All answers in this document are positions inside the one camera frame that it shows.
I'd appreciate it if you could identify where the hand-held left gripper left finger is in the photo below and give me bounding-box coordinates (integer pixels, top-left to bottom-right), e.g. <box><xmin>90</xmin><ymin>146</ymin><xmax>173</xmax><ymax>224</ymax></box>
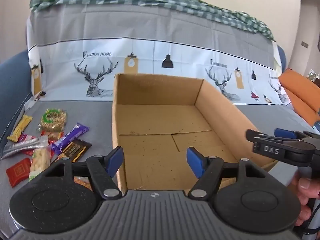
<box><xmin>46</xmin><ymin>147</ymin><xmax>124</xmax><ymax>200</ymax></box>

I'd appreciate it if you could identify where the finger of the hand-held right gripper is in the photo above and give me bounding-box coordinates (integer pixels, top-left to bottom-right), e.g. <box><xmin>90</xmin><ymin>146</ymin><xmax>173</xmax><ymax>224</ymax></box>
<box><xmin>246</xmin><ymin>129</ymin><xmax>314</xmax><ymax>158</ymax></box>
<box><xmin>274</xmin><ymin>128</ymin><xmax>320</xmax><ymax>142</ymax></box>

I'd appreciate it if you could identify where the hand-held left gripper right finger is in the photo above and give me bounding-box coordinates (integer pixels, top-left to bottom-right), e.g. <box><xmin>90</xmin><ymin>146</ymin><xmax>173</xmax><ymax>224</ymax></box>
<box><xmin>186</xmin><ymin>147</ymin><xmax>267</xmax><ymax>202</ymax></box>

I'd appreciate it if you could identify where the brown cardboard box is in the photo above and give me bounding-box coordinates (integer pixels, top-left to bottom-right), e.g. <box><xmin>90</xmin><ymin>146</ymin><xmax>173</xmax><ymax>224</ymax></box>
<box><xmin>112</xmin><ymin>73</ymin><xmax>277</xmax><ymax>192</ymax></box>

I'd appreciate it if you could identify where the purple bar packet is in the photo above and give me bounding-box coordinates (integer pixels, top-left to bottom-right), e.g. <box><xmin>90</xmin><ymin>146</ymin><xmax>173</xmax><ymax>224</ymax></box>
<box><xmin>51</xmin><ymin>122</ymin><xmax>90</xmax><ymax>160</ymax></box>

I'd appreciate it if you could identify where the puffed grain snack bag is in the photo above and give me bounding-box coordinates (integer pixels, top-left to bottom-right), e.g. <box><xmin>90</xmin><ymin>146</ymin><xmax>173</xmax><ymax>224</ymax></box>
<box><xmin>39</xmin><ymin>108</ymin><xmax>68</xmax><ymax>133</ymax></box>

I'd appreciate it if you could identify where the yellow bar packet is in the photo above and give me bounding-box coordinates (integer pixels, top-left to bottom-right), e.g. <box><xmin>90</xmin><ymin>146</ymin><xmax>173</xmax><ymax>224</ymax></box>
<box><xmin>7</xmin><ymin>115</ymin><xmax>33</xmax><ymax>143</ymax></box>

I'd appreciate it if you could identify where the person's right hand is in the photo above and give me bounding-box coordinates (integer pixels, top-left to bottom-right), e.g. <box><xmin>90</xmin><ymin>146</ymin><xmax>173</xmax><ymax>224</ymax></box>
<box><xmin>287</xmin><ymin>167</ymin><xmax>320</xmax><ymax>228</ymax></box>

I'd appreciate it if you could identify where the orange snack packet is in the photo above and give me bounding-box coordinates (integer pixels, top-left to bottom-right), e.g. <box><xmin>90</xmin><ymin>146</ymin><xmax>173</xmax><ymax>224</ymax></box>
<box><xmin>74</xmin><ymin>176</ymin><xmax>92</xmax><ymax>190</ymax></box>

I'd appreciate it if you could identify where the dark brown chocolate packet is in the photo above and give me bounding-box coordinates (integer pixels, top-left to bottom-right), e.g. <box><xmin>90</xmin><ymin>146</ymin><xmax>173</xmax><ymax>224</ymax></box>
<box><xmin>51</xmin><ymin>138</ymin><xmax>92</xmax><ymax>164</ymax></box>

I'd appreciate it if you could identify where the orange cushion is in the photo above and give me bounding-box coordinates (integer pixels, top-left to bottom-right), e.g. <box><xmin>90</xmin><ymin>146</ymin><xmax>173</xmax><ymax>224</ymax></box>
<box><xmin>278</xmin><ymin>68</ymin><xmax>320</xmax><ymax>128</ymax></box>

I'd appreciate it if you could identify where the dark wooden table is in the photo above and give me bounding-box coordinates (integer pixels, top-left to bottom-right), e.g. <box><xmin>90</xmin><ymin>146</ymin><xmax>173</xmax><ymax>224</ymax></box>
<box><xmin>306</xmin><ymin>69</ymin><xmax>320</xmax><ymax>88</ymax></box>

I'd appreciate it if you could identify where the pale peanut snack packet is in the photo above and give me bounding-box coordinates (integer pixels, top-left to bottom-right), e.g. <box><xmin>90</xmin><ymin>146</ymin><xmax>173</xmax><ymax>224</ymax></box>
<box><xmin>29</xmin><ymin>135</ymin><xmax>52</xmax><ymax>182</ymax></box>

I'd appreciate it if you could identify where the red white snack packet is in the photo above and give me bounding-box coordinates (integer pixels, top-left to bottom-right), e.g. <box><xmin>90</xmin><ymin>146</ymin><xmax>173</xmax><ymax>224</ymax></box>
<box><xmin>19</xmin><ymin>134</ymin><xmax>38</xmax><ymax>155</ymax></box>

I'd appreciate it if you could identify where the silver snack packet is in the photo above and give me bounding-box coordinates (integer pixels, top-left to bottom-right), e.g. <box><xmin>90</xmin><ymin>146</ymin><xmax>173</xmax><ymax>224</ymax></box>
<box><xmin>1</xmin><ymin>137</ymin><xmax>40</xmax><ymax>159</ymax></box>

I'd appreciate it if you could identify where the red square packet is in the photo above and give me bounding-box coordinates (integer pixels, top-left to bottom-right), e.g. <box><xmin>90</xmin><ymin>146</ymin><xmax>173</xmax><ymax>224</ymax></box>
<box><xmin>5</xmin><ymin>158</ymin><xmax>32</xmax><ymax>188</ymax></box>

